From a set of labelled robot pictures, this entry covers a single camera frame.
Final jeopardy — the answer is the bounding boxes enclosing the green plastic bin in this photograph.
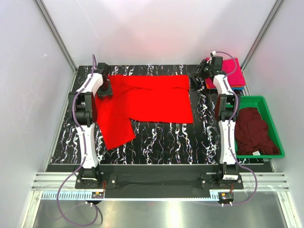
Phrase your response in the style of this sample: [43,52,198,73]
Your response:
[235,96,285,159]

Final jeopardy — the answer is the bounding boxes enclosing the maroon t shirt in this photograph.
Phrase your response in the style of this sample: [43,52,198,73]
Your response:
[235,107,280,156]

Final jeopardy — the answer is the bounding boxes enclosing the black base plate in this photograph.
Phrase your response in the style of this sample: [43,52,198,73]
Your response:
[75,164,243,200]

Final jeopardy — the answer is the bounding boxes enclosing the connector box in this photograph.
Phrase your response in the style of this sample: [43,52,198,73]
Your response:
[91,191,104,200]
[218,192,234,201]

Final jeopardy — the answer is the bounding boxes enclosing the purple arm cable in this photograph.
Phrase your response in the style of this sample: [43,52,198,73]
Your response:
[197,51,258,206]
[56,54,104,225]

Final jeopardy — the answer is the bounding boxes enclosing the right connector box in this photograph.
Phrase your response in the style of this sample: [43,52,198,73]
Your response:
[218,192,234,201]

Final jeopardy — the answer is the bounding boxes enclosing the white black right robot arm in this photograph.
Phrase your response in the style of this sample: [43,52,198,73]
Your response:
[190,51,239,189]

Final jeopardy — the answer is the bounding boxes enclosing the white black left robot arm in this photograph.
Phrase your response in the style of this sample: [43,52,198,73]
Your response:
[68,62,113,188]

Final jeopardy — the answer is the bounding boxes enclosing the red t shirt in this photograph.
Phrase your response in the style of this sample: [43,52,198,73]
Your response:
[95,75,193,150]

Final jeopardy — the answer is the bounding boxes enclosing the left connector box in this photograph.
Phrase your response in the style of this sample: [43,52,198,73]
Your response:
[91,191,104,200]

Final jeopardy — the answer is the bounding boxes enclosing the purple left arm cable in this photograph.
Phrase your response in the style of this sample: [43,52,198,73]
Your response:
[56,54,104,225]

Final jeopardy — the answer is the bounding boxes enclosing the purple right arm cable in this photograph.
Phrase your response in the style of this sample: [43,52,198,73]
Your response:
[197,51,258,206]

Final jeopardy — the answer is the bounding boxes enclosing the folded pink t shirt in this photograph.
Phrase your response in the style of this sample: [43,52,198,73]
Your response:
[205,57,246,86]

